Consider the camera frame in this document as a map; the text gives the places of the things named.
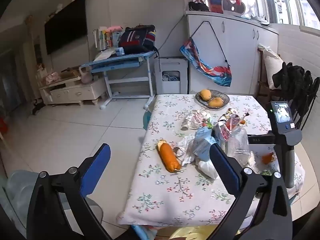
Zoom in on red-printed paper wrapper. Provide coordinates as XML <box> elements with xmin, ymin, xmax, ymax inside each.
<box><xmin>182</xmin><ymin>110</ymin><xmax>213</xmax><ymax>130</ymax></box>

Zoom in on black shoes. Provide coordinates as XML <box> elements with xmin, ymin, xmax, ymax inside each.
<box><xmin>188</xmin><ymin>1</ymin><xmax>209</xmax><ymax>12</ymax></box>

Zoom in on floral tablecloth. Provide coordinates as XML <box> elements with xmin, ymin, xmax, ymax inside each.
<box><xmin>117</xmin><ymin>94</ymin><xmax>305</xmax><ymax>227</ymax></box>

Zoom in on white tissue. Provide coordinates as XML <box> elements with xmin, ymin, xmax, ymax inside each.
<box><xmin>197</xmin><ymin>159</ymin><xmax>220</xmax><ymax>179</ymax></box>
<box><xmin>176</xmin><ymin>134</ymin><xmax>198</xmax><ymax>165</ymax></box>

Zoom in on colourful drawstring bag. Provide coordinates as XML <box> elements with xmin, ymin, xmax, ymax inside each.
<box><xmin>180</xmin><ymin>20</ymin><xmax>232</xmax><ymax>87</ymax></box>

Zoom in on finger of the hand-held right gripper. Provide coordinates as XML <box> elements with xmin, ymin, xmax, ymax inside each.
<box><xmin>247</xmin><ymin>134</ymin><xmax>275</xmax><ymax>144</ymax></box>

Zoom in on clear plastic bottle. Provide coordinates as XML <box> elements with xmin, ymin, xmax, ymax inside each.
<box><xmin>226</xmin><ymin>126</ymin><xmax>250</xmax><ymax>167</ymax></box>

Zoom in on yellow basin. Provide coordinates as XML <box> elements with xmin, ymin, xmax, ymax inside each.
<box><xmin>169</xmin><ymin>226</ymin><xmax>227</xmax><ymax>240</ymax></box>

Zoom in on white air purifier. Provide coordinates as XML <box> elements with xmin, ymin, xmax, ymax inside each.
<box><xmin>154</xmin><ymin>57</ymin><xmax>188</xmax><ymax>95</ymax></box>

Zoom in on row of books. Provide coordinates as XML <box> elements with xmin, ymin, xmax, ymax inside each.
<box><xmin>93</xmin><ymin>26</ymin><xmax>119</xmax><ymax>51</ymax></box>

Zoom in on black cable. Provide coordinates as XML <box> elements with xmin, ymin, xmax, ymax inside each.
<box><xmin>159</xmin><ymin>17</ymin><xmax>188</xmax><ymax>50</ymax></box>

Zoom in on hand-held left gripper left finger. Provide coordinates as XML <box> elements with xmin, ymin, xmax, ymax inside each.
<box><xmin>26</xmin><ymin>143</ymin><xmax>112</xmax><ymax>240</ymax></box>

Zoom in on black wall television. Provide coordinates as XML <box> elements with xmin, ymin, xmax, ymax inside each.
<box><xmin>44</xmin><ymin>0</ymin><xmax>88</xmax><ymax>55</ymax></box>

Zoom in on white shoes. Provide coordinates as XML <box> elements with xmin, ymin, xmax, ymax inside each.
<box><xmin>250</xmin><ymin>15</ymin><xmax>270</xmax><ymax>25</ymax></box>

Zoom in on glass fruit plate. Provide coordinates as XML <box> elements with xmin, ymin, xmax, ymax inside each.
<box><xmin>195</xmin><ymin>89</ymin><xmax>230</xmax><ymax>109</ymax></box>

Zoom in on cardboard box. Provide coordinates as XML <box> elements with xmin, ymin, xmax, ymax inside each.
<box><xmin>61</xmin><ymin>67</ymin><xmax>80</xmax><ymax>78</ymax></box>

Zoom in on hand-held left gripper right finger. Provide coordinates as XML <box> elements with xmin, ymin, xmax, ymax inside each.
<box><xmin>207</xmin><ymin>144</ymin><xmax>293</xmax><ymax>240</ymax></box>

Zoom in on black jacket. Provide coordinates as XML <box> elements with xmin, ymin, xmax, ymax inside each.
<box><xmin>272</xmin><ymin>62</ymin><xmax>320</xmax><ymax>105</ymax></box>

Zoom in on white television cabinet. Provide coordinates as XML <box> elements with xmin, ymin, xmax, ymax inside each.
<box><xmin>39</xmin><ymin>76</ymin><xmax>108</xmax><ymax>105</ymax></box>

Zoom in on white cupboard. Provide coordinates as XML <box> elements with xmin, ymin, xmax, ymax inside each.
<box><xmin>185</xmin><ymin>11</ymin><xmax>279</xmax><ymax>95</ymax></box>

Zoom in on papers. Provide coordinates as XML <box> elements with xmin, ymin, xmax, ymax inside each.
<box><xmin>94</xmin><ymin>49</ymin><xmax>117</xmax><ymax>62</ymax></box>

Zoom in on dark striped backpack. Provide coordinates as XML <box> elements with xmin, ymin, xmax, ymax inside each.
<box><xmin>118</xmin><ymin>25</ymin><xmax>159</xmax><ymax>55</ymax></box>

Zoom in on blue study desk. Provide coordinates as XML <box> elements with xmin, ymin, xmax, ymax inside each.
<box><xmin>80</xmin><ymin>51</ymin><xmax>158</xmax><ymax>110</ymax></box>

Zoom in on wooden chair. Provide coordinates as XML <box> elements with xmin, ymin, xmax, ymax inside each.
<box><xmin>257</xmin><ymin>47</ymin><xmax>283</xmax><ymax>100</ymax></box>

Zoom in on crumpled white tissue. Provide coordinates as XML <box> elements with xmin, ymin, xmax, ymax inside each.
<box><xmin>176</xmin><ymin>134</ymin><xmax>198</xmax><ymax>165</ymax></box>

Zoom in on colourful striped box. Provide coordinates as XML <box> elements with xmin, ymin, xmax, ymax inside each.
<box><xmin>209</xmin><ymin>0</ymin><xmax>224</xmax><ymax>13</ymax></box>

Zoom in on pink kettlebell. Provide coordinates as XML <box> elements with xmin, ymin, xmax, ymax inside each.
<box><xmin>79</xmin><ymin>66</ymin><xmax>94</xmax><ymax>83</ymax></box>

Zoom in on blue milk carton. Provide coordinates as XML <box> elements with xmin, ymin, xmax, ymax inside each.
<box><xmin>192</xmin><ymin>126</ymin><xmax>220</xmax><ymax>162</ymax></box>

